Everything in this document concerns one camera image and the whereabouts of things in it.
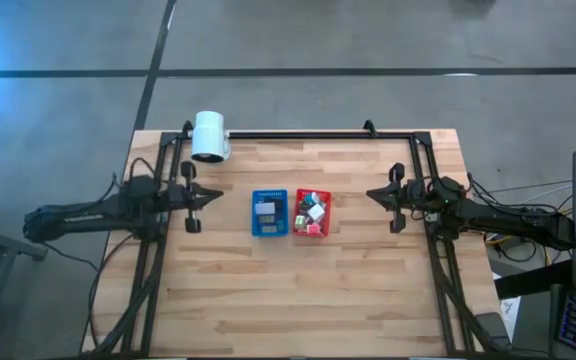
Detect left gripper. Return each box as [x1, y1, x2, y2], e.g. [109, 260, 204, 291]
[166, 160, 225, 235]

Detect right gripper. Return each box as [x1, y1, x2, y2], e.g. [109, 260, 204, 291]
[365, 161, 423, 235]

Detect blue plastic basket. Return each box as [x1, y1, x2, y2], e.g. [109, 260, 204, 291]
[250, 188, 290, 238]

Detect red plastic basket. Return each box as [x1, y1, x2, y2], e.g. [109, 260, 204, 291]
[292, 187, 333, 238]

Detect black flat device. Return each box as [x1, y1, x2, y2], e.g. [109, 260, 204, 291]
[475, 312, 512, 349]

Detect white paper sheet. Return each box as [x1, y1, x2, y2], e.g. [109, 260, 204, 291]
[498, 294, 522, 329]

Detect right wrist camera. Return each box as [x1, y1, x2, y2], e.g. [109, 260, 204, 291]
[405, 182, 425, 206]

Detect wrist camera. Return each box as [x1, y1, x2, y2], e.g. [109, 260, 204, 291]
[167, 183, 188, 206]
[405, 182, 425, 206]

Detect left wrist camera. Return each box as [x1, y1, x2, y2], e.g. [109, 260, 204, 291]
[167, 183, 188, 206]

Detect black aluminium table frame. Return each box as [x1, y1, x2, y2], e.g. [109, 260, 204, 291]
[95, 119, 507, 359]

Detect tangled black floor cables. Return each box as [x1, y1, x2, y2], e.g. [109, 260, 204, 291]
[467, 172, 575, 264]

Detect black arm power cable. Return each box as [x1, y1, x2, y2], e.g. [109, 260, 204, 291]
[86, 232, 139, 354]

